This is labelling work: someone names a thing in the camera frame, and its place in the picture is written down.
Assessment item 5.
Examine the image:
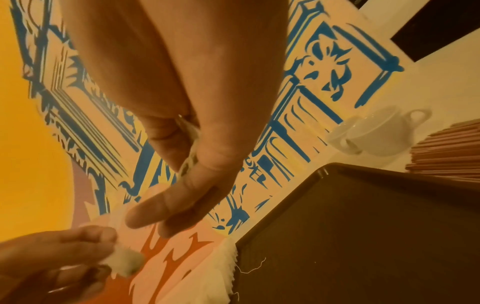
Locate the person's right hand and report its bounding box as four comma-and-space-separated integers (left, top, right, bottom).
58, 0, 291, 239

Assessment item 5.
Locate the person's left hand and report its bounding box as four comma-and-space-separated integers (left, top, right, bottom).
0, 224, 121, 304

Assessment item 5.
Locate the white tea bag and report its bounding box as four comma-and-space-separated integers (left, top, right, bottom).
174, 114, 204, 179
99, 243, 148, 280

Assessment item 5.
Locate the row of tea bags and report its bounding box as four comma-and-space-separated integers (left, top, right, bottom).
160, 237, 242, 304

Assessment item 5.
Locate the dark brown tray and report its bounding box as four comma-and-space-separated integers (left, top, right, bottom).
228, 162, 480, 304

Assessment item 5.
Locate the bundle of red stir sticks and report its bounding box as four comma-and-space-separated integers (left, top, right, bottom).
405, 117, 480, 184

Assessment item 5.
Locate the small white cup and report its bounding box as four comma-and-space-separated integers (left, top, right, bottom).
343, 104, 434, 158
327, 115, 369, 156

